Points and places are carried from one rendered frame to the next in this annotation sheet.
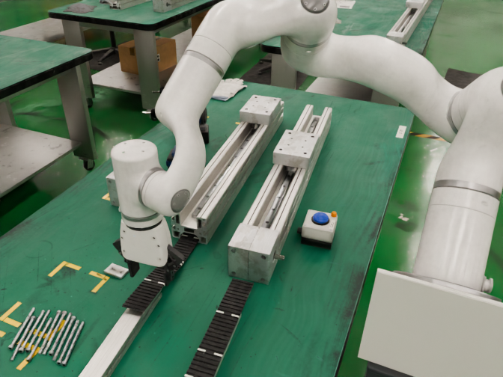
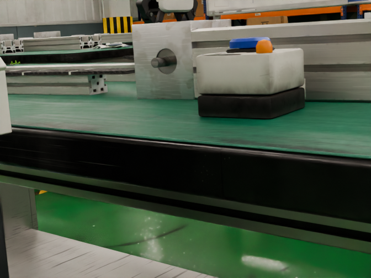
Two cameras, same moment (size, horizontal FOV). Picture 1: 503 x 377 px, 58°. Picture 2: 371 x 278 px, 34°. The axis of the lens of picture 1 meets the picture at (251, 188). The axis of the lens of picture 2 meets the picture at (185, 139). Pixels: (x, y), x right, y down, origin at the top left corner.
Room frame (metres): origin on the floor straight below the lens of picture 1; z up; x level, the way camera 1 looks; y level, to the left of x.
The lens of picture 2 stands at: (1.06, -0.77, 0.86)
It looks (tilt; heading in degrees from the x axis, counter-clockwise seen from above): 10 degrees down; 107
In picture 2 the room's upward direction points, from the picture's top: 3 degrees counter-clockwise
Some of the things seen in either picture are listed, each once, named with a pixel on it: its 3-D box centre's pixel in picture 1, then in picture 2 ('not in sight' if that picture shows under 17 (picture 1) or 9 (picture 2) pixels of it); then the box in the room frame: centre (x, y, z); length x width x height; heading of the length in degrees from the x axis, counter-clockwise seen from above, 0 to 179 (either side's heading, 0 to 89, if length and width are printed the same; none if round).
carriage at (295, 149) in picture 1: (296, 152); not in sight; (1.26, -0.14, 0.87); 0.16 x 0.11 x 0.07; 163
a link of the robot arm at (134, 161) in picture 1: (139, 178); not in sight; (0.74, 0.21, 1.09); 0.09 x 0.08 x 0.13; 54
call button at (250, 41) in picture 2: (320, 218); (250, 47); (0.95, -0.18, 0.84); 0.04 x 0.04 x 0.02
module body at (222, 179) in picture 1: (239, 156); not in sight; (1.31, 0.04, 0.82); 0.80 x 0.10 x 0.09; 163
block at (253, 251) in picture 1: (258, 253); (179, 59); (0.83, -0.02, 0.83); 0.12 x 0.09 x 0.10; 73
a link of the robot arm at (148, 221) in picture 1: (141, 211); not in sight; (0.74, 0.22, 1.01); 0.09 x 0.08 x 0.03; 73
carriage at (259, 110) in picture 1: (260, 113); not in sight; (1.55, -0.03, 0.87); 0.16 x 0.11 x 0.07; 163
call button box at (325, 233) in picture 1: (316, 227); (255, 79); (0.95, -0.17, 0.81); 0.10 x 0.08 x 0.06; 73
